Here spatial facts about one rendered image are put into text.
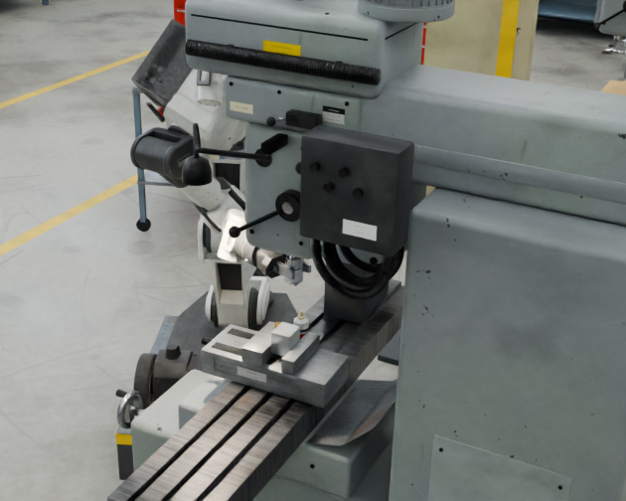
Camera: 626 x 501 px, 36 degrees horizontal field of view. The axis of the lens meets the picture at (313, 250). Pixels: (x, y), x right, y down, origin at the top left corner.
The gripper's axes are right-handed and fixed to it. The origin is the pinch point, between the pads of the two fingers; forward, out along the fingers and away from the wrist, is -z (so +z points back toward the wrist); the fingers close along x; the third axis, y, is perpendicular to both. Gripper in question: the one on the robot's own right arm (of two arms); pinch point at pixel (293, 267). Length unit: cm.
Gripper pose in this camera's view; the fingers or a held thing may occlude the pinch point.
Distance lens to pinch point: 240.5
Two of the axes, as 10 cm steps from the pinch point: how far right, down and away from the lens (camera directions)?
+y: -0.3, 9.0, 4.4
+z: -6.8, -3.4, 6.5
